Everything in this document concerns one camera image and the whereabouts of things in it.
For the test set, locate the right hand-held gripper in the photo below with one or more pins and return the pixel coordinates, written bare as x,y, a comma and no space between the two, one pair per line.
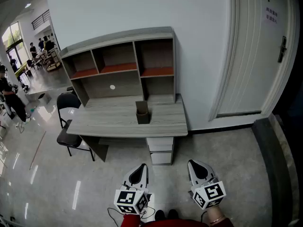
210,193

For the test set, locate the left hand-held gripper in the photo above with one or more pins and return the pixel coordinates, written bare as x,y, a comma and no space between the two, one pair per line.
127,197

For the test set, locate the brown pen holder box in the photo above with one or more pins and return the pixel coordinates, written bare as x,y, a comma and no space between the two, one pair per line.
142,117

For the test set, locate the person's left forearm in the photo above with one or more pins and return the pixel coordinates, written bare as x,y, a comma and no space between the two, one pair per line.
130,221

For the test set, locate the person's right forearm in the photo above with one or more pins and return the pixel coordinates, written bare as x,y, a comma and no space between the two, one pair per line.
217,217

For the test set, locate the grey wood-grain table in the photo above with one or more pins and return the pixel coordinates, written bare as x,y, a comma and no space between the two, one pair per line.
106,119

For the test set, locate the white desk drawer unit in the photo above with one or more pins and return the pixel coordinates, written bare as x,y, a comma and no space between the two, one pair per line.
161,157

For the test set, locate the person's left leg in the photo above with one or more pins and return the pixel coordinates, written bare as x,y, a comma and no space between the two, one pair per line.
159,215

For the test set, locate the person's leg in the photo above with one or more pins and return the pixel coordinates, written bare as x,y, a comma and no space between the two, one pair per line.
173,214
159,215

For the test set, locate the person's right leg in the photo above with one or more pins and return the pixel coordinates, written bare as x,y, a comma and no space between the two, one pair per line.
173,214

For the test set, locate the person's red top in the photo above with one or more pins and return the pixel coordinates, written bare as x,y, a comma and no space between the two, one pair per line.
175,223

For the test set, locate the grey concrete step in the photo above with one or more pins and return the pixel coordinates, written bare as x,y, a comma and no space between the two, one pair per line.
272,162

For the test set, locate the black folding chair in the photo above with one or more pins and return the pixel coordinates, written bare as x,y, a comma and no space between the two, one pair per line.
67,138

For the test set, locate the grey wooden desk with hutch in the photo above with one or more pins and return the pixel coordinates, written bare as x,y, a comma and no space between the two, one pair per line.
118,85

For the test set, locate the long thin floor stick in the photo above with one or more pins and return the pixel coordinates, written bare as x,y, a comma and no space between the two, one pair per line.
38,150

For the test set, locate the white door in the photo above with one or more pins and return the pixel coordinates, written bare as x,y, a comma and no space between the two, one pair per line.
255,55

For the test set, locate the paper sign on door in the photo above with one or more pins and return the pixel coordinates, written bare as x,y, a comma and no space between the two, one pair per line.
271,15

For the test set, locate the wooden frame cart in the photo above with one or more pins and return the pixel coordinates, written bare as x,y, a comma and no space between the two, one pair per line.
54,61

